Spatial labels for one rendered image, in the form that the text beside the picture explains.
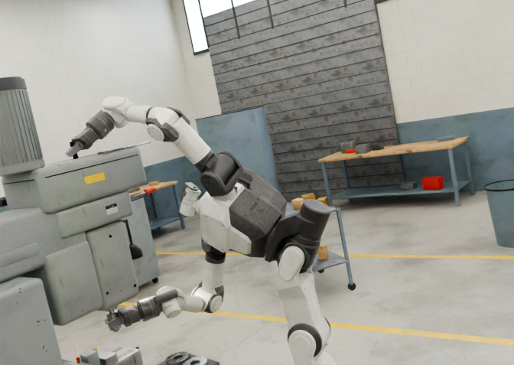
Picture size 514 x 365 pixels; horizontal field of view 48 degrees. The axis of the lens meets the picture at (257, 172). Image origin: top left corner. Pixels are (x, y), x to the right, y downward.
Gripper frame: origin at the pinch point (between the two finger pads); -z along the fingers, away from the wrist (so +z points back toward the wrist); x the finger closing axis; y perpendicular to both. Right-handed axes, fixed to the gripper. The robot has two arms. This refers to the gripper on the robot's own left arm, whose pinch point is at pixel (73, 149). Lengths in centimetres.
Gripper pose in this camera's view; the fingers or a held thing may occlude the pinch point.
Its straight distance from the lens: 231.5
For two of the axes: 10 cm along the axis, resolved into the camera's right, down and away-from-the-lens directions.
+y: -5.6, -7.3, -3.9
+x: -5.9, 0.2, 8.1
